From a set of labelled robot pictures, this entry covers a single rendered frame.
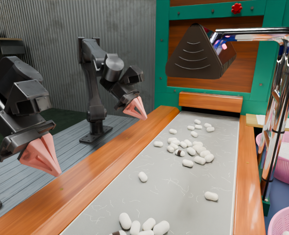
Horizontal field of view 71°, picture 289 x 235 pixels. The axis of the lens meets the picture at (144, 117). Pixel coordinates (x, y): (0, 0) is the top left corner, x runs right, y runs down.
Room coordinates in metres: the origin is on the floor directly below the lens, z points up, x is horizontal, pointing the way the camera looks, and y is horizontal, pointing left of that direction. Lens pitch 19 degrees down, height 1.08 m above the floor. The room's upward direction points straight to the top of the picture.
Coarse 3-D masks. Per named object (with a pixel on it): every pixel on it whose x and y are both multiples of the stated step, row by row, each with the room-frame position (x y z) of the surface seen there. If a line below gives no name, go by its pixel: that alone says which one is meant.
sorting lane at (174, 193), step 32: (224, 128) 0.84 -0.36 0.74; (160, 160) 0.57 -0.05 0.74; (192, 160) 0.57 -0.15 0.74; (224, 160) 0.57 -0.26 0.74; (128, 192) 0.42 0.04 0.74; (160, 192) 0.42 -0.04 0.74; (192, 192) 0.42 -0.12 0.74; (224, 192) 0.42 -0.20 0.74; (96, 224) 0.32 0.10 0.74; (192, 224) 0.32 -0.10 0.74; (224, 224) 0.32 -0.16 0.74
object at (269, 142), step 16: (224, 32) 0.48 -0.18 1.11; (240, 32) 0.47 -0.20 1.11; (256, 32) 0.45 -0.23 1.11; (272, 32) 0.44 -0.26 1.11; (288, 32) 0.43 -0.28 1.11; (288, 48) 0.56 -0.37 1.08; (288, 64) 0.43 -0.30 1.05; (288, 80) 0.43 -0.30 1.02; (272, 96) 0.55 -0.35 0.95; (288, 96) 0.42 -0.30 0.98; (272, 112) 0.56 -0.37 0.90; (288, 112) 0.42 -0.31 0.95; (272, 128) 0.45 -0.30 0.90; (272, 144) 0.43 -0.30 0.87; (272, 160) 0.42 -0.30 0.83; (272, 176) 0.42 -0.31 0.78
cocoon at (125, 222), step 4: (120, 216) 0.32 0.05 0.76; (124, 216) 0.32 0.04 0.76; (128, 216) 0.33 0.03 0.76; (120, 220) 0.32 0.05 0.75; (124, 220) 0.31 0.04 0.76; (128, 220) 0.31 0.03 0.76; (124, 224) 0.31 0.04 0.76; (128, 224) 0.31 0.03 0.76; (124, 228) 0.31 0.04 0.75; (128, 228) 0.31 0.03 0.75
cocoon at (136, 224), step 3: (135, 222) 0.31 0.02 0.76; (138, 222) 0.31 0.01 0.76; (132, 225) 0.30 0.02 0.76; (135, 225) 0.30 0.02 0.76; (138, 225) 0.30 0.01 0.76; (132, 228) 0.30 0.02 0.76; (135, 228) 0.30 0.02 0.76; (138, 228) 0.30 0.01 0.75; (132, 231) 0.29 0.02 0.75; (135, 231) 0.29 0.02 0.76; (138, 231) 0.29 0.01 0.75; (132, 234) 0.29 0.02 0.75; (135, 234) 0.29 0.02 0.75
